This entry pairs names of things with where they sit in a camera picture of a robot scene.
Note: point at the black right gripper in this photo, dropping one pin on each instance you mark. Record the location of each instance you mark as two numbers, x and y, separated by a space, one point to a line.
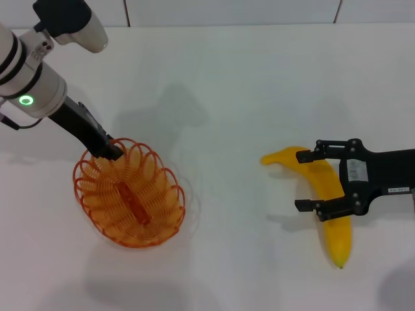
386 168

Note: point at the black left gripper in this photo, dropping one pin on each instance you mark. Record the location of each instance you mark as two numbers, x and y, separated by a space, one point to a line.
81 126

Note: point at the yellow banana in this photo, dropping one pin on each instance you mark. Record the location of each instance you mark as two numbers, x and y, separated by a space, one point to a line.
324 181

